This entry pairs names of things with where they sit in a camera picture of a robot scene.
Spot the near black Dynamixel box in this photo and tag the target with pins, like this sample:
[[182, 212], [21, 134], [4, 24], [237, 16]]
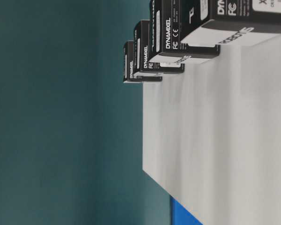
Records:
[[164, 36]]

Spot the white base platform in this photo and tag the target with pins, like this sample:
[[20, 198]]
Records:
[[212, 136]]

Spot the newly placed black Dynamixel box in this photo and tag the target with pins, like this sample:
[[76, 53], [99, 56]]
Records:
[[229, 22]]

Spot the far black Dynamixel box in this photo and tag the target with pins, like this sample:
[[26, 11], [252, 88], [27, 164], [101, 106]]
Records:
[[128, 73]]

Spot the middle black Dynamixel box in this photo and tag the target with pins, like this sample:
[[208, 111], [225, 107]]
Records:
[[142, 65]]

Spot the blue surface under base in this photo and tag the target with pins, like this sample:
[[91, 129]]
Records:
[[181, 216]]

